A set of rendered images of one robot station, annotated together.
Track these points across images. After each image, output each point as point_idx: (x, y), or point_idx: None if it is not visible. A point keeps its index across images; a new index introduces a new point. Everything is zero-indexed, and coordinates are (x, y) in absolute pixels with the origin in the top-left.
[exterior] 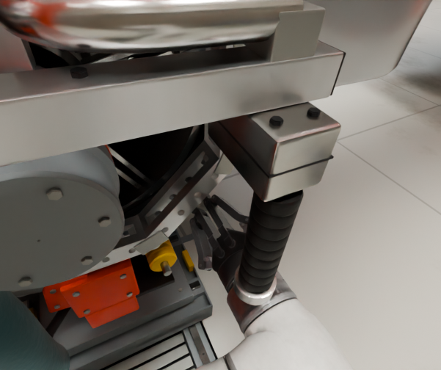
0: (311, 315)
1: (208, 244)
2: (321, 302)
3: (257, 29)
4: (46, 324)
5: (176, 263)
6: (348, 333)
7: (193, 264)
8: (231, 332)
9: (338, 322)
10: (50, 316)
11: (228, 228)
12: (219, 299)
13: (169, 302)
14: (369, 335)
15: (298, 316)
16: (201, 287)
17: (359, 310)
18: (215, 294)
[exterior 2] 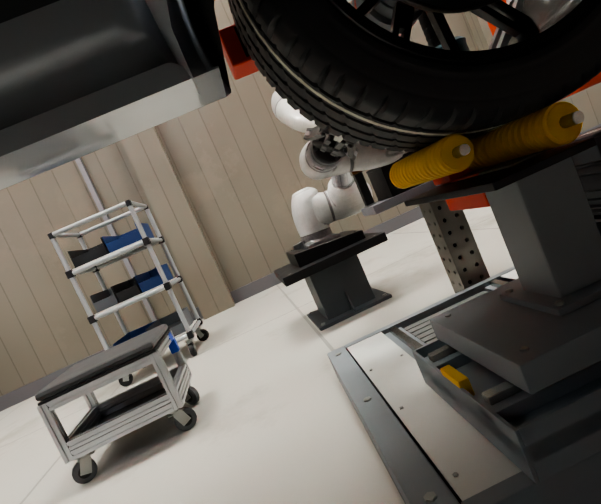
0: (303, 148)
1: (347, 152)
2: (263, 481)
3: None
4: None
5: (460, 330)
6: (258, 454)
7: (441, 368)
8: (401, 385)
9: (260, 462)
10: None
11: (325, 137)
12: (414, 408)
13: (462, 304)
14: (237, 457)
15: (309, 141)
16: (428, 359)
17: (221, 480)
18: (421, 412)
